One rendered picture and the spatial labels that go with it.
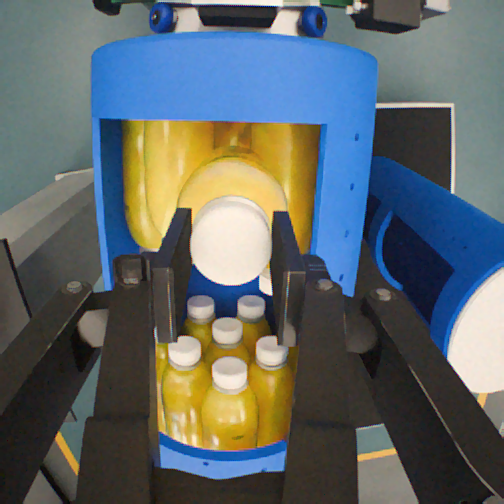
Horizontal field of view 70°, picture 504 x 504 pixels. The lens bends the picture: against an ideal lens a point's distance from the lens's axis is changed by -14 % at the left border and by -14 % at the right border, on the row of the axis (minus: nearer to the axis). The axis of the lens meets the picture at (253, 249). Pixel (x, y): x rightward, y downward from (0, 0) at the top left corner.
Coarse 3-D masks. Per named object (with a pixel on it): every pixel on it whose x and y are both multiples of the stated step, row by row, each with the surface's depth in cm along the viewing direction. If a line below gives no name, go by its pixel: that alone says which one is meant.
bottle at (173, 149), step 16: (144, 128) 38; (160, 128) 36; (176, 128) 36; (192, 128) 36; (208, 128) 37; (144, 144) 38; (160, 144) 37; (176, 144) 36; (192, 144) 37; (208, 144) 38; (144, 160) 39; (160, 160) 37; (176, 160) 37; (192, 160) 37; (144, 176) 40; (160, 176) 38; (176, 176) 38; (160, 192) 38; (176, 192) 38; (160, 208) 39; (160, 224) 40
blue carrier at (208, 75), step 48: (144, 48) 27; (192, 48) 26; (240, 48) 26; (288, 48) 26; (336, 48) 28; (96, 96) 32; (144, 96) 28; (192, 96) 27; (240, 96) 27; (288, 96) 28; (336, 96) 29; (96, 144) 38; (336, 144) 31; (96, 192) 40; (336, 192) 33; (336, 240) 35; (192, 288) 62; (240, 288) 63
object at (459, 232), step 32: (384, 160) 128; (384, 192) 103; (416, 192) 93; (448, 192) 91; (384, 224) 96; (416, 224) 82; (448, 224) 74; (480, 224) 69; (384, 256) 124; (416, 256) 121; (448, 256) 67; (480, 256) 61; (416, 288) 105; (448, 288) 63; (448, 320) 61
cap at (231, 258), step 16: (224, 208) 19; (240, 208) 19; (208, 224) 19; (224, 224) 19; (240, 224) 19; (256, 224) 19; (192, 240) 19; (208, 240) 19; (224, 240) 19; (240, 240) 19; (256, 240) 19; (192, 256) 19; (208, 256) 19; (224, 256) 19; (240, 256) 20; (256, 256) 20; (208, 272) 20; (224, 272) 20; (240, 272) 20; (256, 272) 20
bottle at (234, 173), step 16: (208, 160) 27; (224, 160) 24; (240, 160) 24; (256, 160) 27; (192, 176) 24; (208, 176) 23; (224, 176) 22; (240, 176) 22; (256, 176) 23; (272, 176) 25; (192, 192) 23; (208, 192) 22; (224, 192) 22; (240, 192) 22; (256, 192) 22; (272, 192) 23; (192, 208) 22; (208, 208) 21; (256, 208) 21; (272, 208) 22; (288, 208) 26; (192, 224) 21
